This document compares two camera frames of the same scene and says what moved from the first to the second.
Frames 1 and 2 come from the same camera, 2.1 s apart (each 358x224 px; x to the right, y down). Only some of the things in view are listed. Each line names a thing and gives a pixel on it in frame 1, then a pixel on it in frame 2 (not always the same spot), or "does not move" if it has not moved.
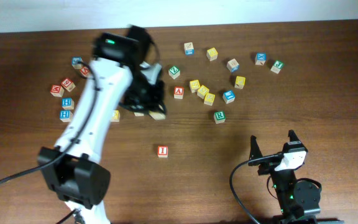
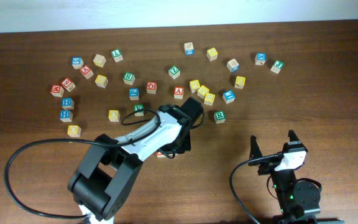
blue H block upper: (68, 103) does not move
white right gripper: (268, 167) does not move
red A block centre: (178, 92) does not move
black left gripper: (153, 102) -> (186, 147)
